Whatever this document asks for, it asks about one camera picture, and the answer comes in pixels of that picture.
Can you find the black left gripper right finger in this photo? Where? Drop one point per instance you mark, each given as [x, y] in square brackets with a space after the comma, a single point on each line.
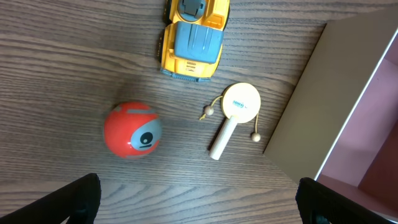
[318, 204]

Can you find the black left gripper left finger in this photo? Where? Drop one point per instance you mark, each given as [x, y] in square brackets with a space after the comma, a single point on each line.
[77, 202]

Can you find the white cardboard box pink inside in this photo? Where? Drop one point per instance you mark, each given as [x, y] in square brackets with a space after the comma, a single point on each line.
[340, 125]

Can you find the yellow toy truck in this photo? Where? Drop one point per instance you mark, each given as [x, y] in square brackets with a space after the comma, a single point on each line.
[191, 46]

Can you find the red robot ball toy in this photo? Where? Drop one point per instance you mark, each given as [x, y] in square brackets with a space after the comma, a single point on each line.
[132, 130]

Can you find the wooden pellet drum toy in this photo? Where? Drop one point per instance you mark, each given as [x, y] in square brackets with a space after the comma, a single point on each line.
[240, 103]

